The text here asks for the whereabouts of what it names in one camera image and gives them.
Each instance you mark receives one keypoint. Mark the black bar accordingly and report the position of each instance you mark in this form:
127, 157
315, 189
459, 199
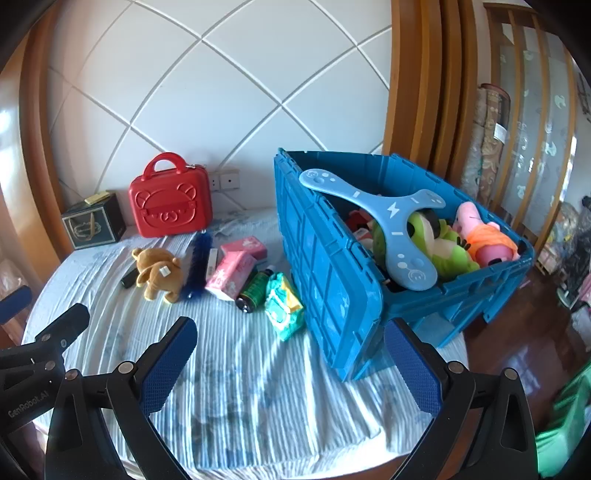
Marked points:
128, 278

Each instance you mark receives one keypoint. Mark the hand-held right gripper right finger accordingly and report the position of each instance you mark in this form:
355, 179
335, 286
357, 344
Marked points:
411, 374

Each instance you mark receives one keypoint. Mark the teal snack bag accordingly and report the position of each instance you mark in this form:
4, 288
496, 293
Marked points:
284, 309

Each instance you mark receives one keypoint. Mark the striped blue white bedsheet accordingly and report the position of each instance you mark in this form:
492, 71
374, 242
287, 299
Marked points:
231, 392

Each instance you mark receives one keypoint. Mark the green plastic stool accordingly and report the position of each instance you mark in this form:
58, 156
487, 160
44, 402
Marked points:
563, 429

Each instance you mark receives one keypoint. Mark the white wall socket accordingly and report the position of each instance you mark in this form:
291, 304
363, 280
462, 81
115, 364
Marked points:
214, 181
230, 179

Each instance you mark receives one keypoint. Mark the brown patterned rolled mat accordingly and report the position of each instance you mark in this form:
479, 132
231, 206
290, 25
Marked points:
494, 138

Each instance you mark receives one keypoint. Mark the dark square gift box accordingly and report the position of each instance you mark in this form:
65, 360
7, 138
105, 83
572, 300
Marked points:
92, 226

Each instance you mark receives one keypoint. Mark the blue plastic crate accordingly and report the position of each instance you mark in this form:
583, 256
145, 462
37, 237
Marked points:
323, 277

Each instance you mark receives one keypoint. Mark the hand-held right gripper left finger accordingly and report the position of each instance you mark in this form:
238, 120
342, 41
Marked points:
168, 364

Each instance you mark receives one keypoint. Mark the dark green-label bottle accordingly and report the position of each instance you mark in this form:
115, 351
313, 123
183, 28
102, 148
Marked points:
254, 290

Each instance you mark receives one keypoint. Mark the brown teddy bear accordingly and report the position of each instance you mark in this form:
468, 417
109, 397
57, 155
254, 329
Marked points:
157, 272

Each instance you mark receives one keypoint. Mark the pale rolled mat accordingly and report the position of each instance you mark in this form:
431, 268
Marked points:
471, 147

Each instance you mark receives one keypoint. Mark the yellow pad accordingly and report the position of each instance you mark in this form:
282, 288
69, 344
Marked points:
97, 198

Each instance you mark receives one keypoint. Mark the frosted glass sliding door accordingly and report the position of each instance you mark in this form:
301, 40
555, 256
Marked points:
535, 129

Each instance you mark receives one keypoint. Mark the small pink tissue pack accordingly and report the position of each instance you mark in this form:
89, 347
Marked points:
244, 247

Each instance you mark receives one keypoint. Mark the wooden door frame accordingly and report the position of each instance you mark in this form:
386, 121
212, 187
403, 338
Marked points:
425, 83

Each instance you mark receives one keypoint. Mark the grey-blue boomerang toy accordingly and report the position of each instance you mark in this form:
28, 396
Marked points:
383, 207

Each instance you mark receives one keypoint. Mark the green frog plush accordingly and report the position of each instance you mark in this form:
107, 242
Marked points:
448, 258

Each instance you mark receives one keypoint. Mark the narrow white box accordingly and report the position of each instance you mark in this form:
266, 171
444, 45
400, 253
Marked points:
211, 261

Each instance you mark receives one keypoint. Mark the dark blue feathery cloth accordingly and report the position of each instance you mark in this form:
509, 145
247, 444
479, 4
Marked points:
197, 263

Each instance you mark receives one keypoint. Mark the pink pig plush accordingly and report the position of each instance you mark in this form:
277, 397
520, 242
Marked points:
489, 240

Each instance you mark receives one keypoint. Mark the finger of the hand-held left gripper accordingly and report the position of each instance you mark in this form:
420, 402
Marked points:
64, 325
14, 302

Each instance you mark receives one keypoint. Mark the red bear-face suitcase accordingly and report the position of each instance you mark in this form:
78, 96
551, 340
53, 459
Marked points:
171, 207

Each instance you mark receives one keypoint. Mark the white padded headboard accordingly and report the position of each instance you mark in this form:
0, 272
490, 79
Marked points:
184, 92

